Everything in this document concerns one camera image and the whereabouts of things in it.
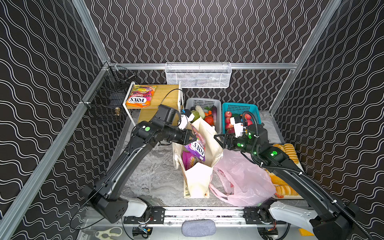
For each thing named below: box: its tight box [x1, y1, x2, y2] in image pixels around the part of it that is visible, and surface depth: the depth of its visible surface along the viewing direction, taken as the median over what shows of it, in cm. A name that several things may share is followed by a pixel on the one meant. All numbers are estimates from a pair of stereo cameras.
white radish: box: [195, 105, 206, 119], surface depth 114 cm
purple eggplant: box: [211, 105, 218, 122], surface depth 112 cm
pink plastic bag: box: [209, 149, 276, 207], surface depth 81 cm
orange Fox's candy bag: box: [126, 84, 157, 108], surface depth 80 cm
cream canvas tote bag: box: [172, 117, 224, 199], surface depth 70 cm
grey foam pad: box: [181, 219, 217, 237], surface depth 70 cm
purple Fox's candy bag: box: [184, 124, 206, 162], surface depth 69 cm
